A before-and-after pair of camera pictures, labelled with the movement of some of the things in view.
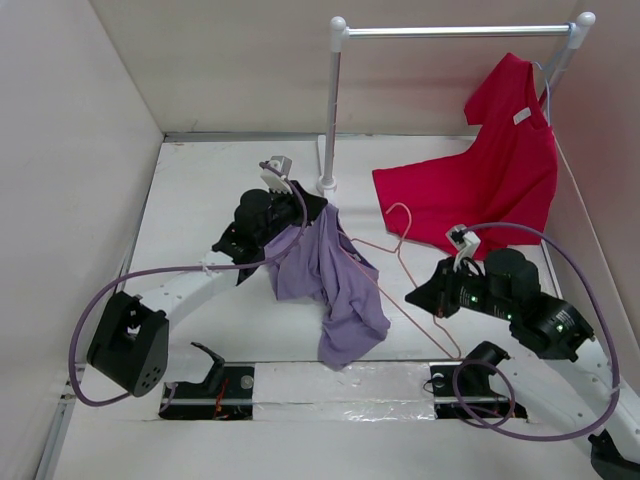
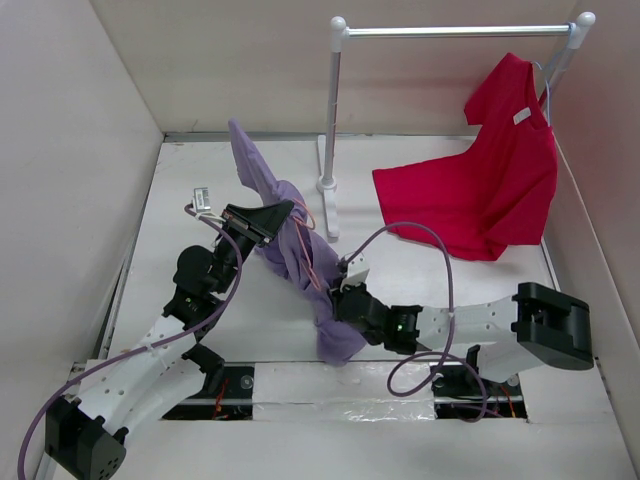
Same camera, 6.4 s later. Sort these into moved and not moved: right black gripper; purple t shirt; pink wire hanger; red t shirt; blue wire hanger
Moved: purple t shirt; pink wire hanger; right black gripper
Not moved: red t shirt; blue wire hanger
